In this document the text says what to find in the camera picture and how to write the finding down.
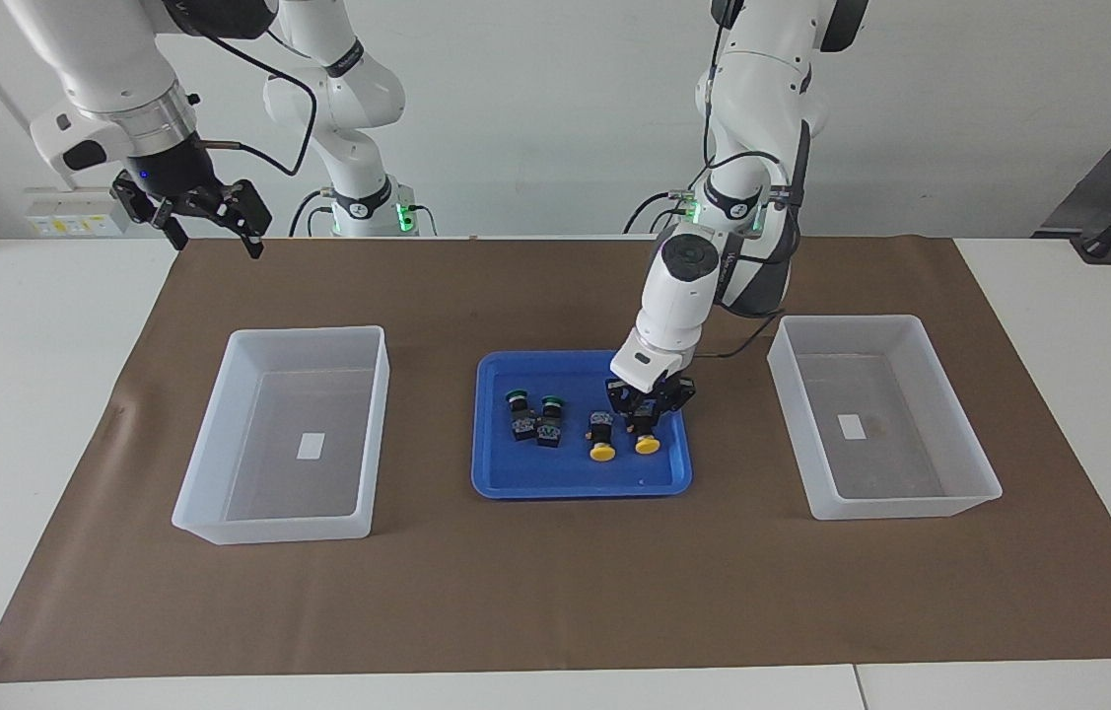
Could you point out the green push button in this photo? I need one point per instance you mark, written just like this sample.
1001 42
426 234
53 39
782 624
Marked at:
520 419
549 426

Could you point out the blue plastic tray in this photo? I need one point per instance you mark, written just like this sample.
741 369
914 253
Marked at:
555 473

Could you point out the yellow push button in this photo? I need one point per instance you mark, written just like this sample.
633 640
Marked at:
601 452
648 446

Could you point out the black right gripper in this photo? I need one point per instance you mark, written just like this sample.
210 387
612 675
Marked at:
175 182

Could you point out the brown paper mat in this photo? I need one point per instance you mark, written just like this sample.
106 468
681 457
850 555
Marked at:
565 592

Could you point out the translucent white plastic box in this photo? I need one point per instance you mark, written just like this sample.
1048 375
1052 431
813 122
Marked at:
358 434
949 424

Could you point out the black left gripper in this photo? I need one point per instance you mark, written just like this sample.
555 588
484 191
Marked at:
654 396

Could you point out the white paper label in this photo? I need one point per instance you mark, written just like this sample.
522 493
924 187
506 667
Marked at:
851 426
312 446

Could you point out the white wall socket strip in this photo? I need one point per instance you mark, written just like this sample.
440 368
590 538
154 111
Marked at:
72 212

